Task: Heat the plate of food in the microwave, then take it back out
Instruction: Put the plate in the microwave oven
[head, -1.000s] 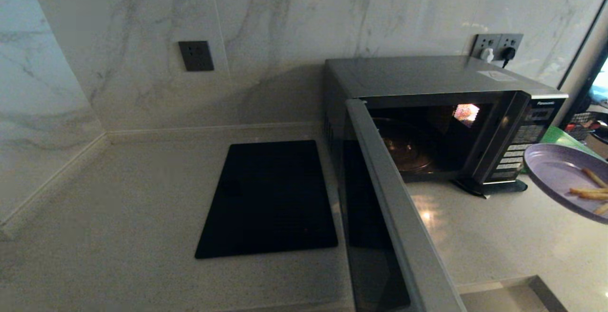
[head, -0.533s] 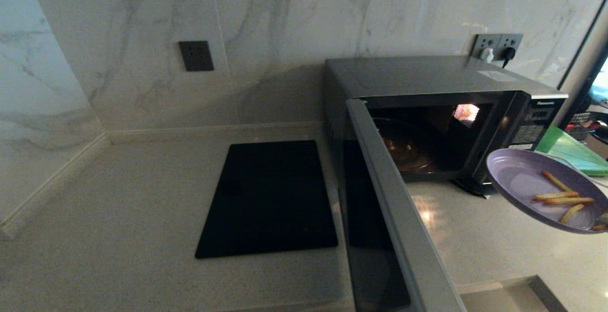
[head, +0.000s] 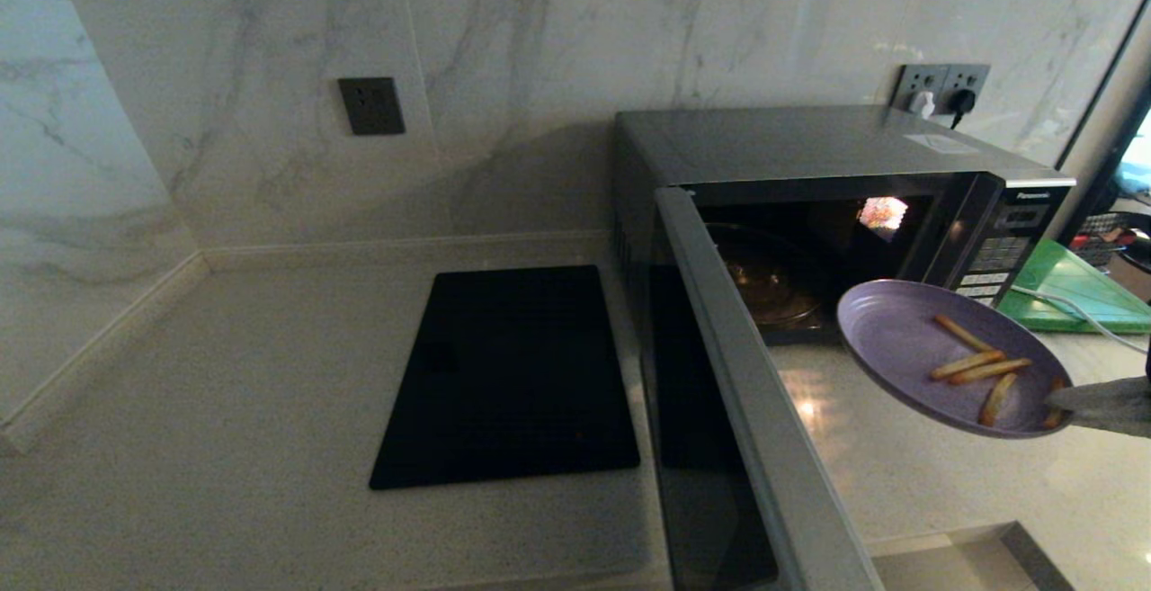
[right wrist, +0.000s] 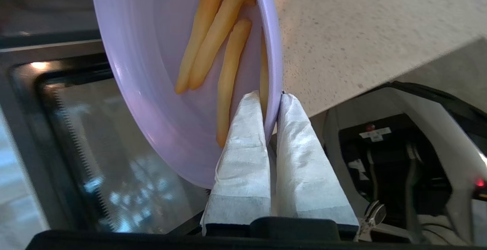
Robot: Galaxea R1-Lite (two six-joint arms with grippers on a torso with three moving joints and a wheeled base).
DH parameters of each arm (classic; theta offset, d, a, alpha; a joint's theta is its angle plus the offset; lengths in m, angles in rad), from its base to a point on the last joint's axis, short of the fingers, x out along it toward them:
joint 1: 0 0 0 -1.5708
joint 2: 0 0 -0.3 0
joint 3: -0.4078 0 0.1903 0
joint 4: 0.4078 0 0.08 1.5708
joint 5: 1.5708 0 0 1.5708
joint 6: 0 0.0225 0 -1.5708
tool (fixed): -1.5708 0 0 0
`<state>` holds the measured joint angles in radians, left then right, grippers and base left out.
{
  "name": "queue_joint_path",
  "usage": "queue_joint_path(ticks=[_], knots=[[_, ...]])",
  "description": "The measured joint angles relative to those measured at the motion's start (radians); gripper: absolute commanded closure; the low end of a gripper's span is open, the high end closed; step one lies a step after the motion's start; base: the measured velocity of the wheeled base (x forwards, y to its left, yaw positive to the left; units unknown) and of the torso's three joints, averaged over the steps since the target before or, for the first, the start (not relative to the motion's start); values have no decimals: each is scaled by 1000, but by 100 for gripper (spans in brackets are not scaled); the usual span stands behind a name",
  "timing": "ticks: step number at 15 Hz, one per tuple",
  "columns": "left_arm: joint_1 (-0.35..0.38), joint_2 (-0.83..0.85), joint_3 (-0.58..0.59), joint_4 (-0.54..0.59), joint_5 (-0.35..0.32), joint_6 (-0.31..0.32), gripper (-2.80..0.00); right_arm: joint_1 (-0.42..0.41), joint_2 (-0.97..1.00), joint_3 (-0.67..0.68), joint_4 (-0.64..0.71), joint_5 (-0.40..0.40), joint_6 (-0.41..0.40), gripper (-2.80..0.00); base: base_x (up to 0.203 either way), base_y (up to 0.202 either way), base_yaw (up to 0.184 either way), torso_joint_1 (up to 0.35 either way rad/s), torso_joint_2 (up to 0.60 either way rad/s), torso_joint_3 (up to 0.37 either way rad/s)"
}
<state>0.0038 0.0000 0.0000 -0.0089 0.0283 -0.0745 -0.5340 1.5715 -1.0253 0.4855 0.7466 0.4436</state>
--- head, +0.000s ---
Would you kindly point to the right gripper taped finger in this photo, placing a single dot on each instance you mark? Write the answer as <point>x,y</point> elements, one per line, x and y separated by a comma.
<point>1110,404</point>

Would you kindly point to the light purple plate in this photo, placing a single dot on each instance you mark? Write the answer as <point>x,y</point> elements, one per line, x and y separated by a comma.
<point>899,348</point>

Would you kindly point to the black glass microwave door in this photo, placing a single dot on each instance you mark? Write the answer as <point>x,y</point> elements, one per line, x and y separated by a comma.
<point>719,411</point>

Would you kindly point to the silver Panasonic microwave oven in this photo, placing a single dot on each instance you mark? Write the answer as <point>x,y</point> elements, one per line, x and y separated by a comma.
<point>791,146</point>

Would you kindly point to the golden french fry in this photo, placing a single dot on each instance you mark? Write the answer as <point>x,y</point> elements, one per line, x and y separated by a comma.
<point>991,371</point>
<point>964,334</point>
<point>1054,404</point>
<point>968,364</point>
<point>998,398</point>

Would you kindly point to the green cutting board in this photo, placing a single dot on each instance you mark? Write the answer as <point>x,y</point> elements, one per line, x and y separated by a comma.
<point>1079,290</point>

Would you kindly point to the black power plug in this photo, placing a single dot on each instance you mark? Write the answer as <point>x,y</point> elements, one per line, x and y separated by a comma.
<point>962,102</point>

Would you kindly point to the white power plug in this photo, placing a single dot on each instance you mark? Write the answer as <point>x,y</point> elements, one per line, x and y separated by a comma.
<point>922,104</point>

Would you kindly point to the black glass induction cooktop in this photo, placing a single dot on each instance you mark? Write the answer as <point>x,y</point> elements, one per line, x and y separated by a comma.
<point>508,384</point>

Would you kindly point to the grey double wall socket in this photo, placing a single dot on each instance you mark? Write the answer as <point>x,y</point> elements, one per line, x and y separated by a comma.
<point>920,80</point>

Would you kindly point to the dark grey single wall socket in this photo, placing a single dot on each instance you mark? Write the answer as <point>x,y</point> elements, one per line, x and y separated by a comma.
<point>371,106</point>

